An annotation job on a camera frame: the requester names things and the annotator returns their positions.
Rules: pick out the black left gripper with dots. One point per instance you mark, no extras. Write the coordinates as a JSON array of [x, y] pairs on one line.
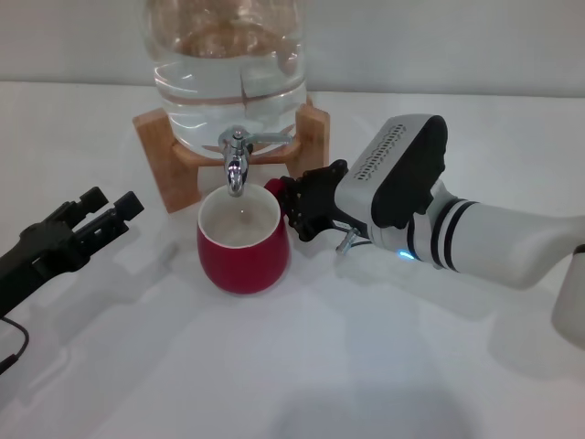
[[36, 256]]

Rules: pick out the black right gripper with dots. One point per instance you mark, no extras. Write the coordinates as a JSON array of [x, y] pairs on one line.
[[322, 208]]

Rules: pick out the red ceramic cup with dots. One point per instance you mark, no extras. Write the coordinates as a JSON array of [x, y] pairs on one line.
[[242, 270]]

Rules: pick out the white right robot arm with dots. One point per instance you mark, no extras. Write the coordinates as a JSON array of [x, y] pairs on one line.
[[493, 247]]

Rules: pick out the chrome faucet tap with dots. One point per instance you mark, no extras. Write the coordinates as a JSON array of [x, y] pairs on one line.
[[235, 176]]

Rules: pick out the wooden dispenser stand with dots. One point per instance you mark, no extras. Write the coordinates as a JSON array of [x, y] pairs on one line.
[[155, 151]]

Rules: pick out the glass water dispenser jar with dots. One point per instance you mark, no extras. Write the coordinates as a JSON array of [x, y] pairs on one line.
[[205, 91]]

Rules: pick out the silver black wrist camera box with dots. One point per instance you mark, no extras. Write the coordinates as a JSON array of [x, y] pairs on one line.
[[393, 174]]

